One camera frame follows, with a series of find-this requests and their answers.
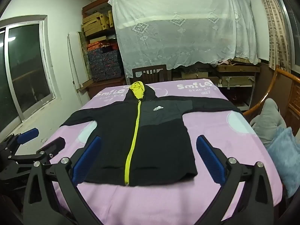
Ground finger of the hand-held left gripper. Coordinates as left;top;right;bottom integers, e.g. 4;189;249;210
3;128;39;153
8;137;66;166

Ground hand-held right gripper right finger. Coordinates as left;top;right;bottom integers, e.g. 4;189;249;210
196;135;275;225

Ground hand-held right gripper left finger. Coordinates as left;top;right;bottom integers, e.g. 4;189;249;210
22;136;102;225

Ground black jacket with yellow zipper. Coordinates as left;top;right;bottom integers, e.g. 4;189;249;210
60;81;243;187

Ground pink printed blanket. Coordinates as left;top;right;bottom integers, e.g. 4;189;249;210
48;78;283;225

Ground sliding glass window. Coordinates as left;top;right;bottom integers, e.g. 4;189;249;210
0;15;62;132

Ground light blue fluffy pillow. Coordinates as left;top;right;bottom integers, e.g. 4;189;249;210
267;127;300;199

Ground brown wooden shelf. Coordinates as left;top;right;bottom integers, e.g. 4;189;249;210
82;0;128;100

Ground white leaning boards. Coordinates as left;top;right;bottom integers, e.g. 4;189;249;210
67;31;89;91

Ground wooden crates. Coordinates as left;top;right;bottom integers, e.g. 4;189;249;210
172;60;262;113

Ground rattan armchair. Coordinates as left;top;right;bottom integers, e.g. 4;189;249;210
242;68;300;122

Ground stack of dark patterned boxes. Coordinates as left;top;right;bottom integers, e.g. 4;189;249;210
87;41;125;82

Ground wooden cabinet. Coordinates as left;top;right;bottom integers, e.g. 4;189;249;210
284;77;300;137

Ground dark wooden chair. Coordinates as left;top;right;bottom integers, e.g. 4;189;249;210
132;64;173;85

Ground white lace cloth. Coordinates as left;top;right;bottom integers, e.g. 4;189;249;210
108;0;262;79

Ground stack of yellow cardboard boxes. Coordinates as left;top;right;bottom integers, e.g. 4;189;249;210
82;10;115;37

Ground beige patterned curtain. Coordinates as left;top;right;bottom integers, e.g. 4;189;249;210
255;0;293;74

